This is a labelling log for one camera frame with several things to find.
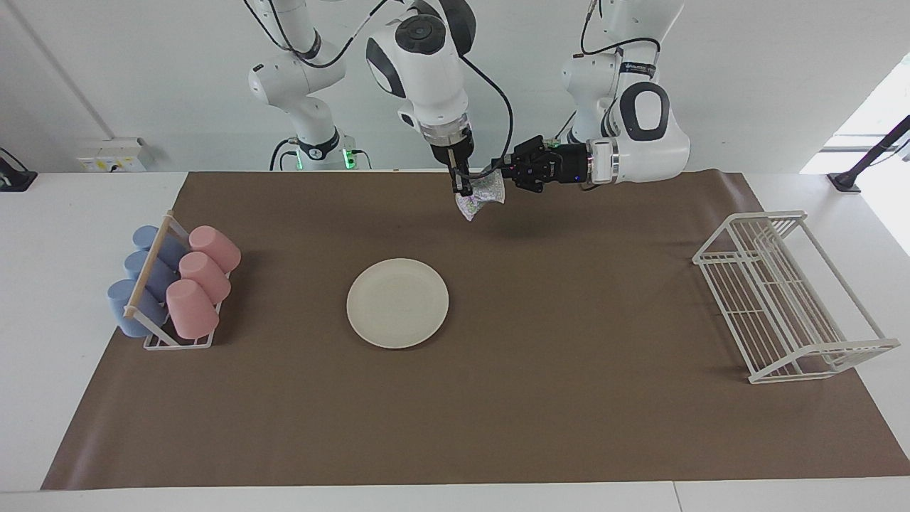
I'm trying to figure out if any clear plastic bag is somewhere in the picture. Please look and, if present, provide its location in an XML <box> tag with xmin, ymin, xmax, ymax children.
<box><xmin>455</xmin><ymin>171</ymin><xmax>507</xmax><ymax>223</ymax></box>

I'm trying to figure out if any cream round plate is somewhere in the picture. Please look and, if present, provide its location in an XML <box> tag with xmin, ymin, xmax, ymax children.
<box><xmin>346</xmin><ymin>258</ymin><xmax>449</xmax><ymax>350</ymax></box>

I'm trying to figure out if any brown table mat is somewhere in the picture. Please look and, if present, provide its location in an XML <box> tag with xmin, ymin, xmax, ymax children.
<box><xmin>41</xmin><ymin>171</ymin><xmax>910</xmax><ymax>491</ymax></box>

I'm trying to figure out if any pink plastic cup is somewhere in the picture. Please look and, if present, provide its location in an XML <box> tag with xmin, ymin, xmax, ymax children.
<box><xmin>188</xmin><ymin>225</ymin><xmax>242</xmax><ymax>273</ymax></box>
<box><xmin>166</xmin><ymin>279</ymin><xmax>220</xmax><ymax>340</ymax></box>
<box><xmin>178</xmin><ymin>251</ymin><xmax>232</xmax><ymax>303</ymax></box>

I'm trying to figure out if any black angled stand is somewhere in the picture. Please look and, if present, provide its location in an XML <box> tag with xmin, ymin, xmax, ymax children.
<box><xmin>827</xmin><ymin>114</ymin><xmax>910</xmax><ymax>193</ymax></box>

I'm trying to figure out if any blue plastic cup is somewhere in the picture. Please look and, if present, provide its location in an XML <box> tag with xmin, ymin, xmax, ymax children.
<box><xmin>132</xmin><ymin>225</ymin><xmax>189</xmax><ymax>267</ymax></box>
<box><xmin>107</xmin><ymin>279</ymin><xmax>170</xmax><ymax>338</ymax></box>
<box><xmin>124</xmin><ymin>250</ymin><xmax>178</xmax><ymax>299</ymax></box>

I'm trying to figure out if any white cup holder rack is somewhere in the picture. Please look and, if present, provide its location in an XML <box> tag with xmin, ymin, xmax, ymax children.
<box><xmin>123</xmin><ymin>210</ymin><xmax>232</xmax><ymax>351</ymax></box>

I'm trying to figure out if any black left base cable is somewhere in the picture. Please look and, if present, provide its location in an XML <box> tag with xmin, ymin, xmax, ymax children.
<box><xmin>544</xmin><ymin>107</ymin><xmax>578</xmax><ymax>146</ymax></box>

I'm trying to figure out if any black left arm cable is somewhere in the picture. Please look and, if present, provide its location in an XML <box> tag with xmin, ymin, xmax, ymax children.
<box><xmin>579</xmin><ymin>0</ymin><xmax>662</xmax><ymax>58</ymax></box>

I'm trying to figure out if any white wire dish rack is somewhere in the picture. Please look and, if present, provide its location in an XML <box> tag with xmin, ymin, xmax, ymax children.
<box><xmin>692</xmin><ymin>210</ymin><xmax>901</xmax><ymax>385</ymax></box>

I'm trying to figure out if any white wall outlet box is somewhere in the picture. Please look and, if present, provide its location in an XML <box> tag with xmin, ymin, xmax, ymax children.
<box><xmin>76</xmin><ymin>137</ymin><xmax>150</xmax><ymax>174</ymax></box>

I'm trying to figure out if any black table clamp mount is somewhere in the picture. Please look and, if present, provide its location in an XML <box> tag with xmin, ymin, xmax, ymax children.
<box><xmin>0</xmin><ymin>147</ymin><xmax>38</xmax><ymax>193</ymax></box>

